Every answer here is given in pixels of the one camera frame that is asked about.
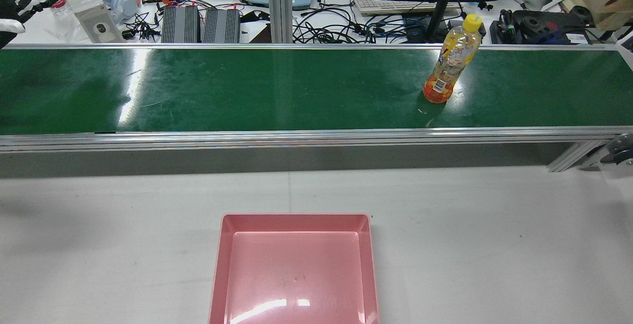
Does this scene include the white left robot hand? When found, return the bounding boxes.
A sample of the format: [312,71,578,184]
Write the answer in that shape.
[0,0,60,47]

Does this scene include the yellow cap juice bottle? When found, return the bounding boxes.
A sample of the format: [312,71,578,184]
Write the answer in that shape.
[423,14,483,104]

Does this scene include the pink plastic basket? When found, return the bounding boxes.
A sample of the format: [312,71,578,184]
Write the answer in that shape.
[208,213,380,324]

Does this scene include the clear plastic water bottle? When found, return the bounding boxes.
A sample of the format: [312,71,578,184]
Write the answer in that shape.
[51,0,76,19]

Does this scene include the grey rectangular box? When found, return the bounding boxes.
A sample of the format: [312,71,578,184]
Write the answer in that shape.
[67,0,124,44]

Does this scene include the black finned power box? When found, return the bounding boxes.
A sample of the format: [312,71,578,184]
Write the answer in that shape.
[161,6,201,44]
[202,8,242,44]

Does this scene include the green conveyor belt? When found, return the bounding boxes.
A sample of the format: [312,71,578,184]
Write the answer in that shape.
[0,43,633,174]

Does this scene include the white keyboard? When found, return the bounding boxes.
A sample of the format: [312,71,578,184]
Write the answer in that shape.
[354,0,463,17]

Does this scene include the black monitor stand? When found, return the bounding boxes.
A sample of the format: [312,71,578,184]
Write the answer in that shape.
[424,0,464,43]

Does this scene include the wooden block with hole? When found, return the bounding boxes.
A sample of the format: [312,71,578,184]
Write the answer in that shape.
[581,0,633,32]

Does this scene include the grey caster wheel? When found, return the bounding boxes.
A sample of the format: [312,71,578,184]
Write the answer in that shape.
[600,133,633,167]

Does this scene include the small black cable bundle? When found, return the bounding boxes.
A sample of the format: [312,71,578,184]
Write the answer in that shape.
[121,11,162,41]

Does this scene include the aluminium profile post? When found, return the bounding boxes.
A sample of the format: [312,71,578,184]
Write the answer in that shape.
[267,0,294,44]

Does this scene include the tangled black cables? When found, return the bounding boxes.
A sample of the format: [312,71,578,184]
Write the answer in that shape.
[292,0,431,44]

